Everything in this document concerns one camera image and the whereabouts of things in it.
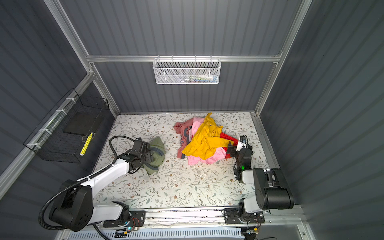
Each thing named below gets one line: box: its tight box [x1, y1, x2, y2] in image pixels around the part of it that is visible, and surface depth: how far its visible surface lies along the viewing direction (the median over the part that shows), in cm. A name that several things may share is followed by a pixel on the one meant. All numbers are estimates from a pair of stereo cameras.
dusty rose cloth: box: [173, 118, 194, 159], surface depth 102 cm
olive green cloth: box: [142, 136, 166, 175], surface depth 89 cm
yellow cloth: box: [182, 112, 234, 161], surface depth 91 cm
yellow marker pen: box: [80, 132, 94, 156], surface depth 70 cm
